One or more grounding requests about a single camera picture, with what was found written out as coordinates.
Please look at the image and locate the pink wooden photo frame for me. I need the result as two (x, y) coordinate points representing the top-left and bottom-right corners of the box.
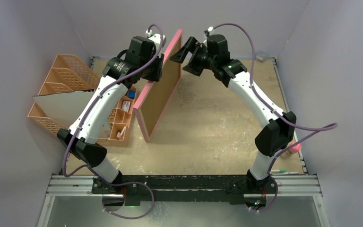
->
(133, 29), (183, 143)

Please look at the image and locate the brown cardboard backing board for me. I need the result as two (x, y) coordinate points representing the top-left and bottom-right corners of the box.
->
(140, 40), (181, 138)

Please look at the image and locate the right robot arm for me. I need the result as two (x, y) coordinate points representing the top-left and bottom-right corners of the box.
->
(170, 35), (297, 192)

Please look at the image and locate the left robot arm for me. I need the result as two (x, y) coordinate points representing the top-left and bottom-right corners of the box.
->
(57, 34), (166, 193)

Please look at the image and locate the blue small box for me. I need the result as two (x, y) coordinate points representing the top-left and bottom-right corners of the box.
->
(127, 90), (136, 99)

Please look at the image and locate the red white small box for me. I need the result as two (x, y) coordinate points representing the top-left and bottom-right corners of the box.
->
(121, 101), (132, 112)

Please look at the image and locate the small clear jar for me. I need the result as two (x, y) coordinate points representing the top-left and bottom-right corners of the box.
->
(256, 51), (267, 62)

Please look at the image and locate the white item in compartment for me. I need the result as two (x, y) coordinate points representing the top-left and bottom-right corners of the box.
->
(116, 126), (127, 140)

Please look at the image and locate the orange plastic file organizer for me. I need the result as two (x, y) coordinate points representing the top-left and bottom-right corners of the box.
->
(27, 54), (138, 148)

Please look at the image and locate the white sheet in organizer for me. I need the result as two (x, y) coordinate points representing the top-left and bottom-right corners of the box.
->
(28, 90), (94, 136)

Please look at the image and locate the pink capped bottle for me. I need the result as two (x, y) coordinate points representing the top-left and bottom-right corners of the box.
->
(288, 143), (302, 155)

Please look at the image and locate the green marker pen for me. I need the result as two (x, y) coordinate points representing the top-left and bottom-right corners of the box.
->
(270, 169), (286, 174)

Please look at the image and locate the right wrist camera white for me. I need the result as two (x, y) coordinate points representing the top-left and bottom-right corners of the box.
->
(204, 26), (215, 38)

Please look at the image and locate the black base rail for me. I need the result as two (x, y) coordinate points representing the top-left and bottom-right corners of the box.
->
(92, 175), (278, 209)

